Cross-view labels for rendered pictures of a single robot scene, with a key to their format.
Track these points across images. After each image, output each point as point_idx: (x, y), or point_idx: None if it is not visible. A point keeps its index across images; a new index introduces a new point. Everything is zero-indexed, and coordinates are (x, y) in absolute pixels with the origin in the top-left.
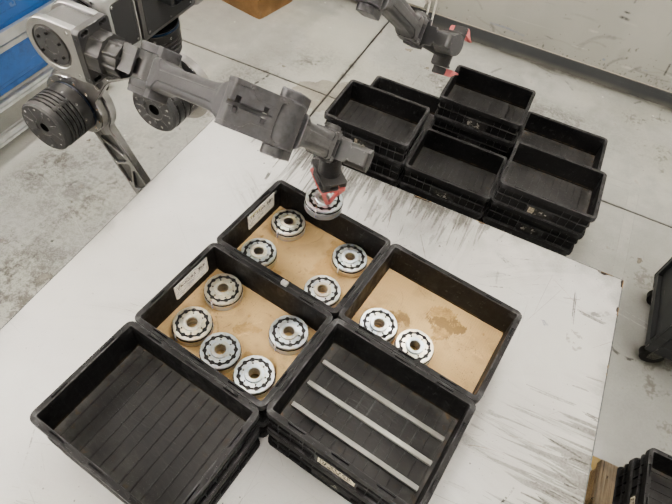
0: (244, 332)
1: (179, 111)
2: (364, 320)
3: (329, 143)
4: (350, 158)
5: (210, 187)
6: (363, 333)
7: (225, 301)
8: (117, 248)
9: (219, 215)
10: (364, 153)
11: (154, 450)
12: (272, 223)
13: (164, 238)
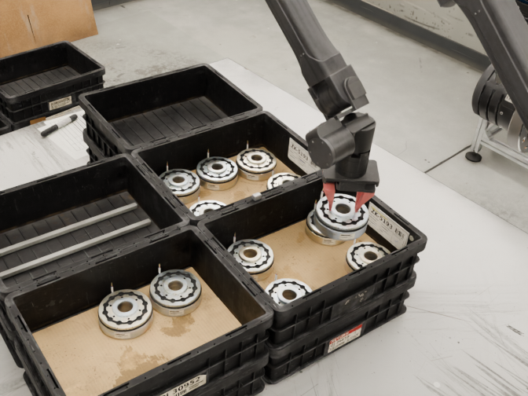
0: (233, 197)
1: (482, 94)
2: (188, 277)
3: (298, 46)
4: (320, 124)
5: (491, 266)
6: (157, 235)
7: (271, 184)
8: (401, 182)
9: (438, 263)
10: (318, 126)
11: (155, 131)
12: (371, 242)
13: (408, 214)
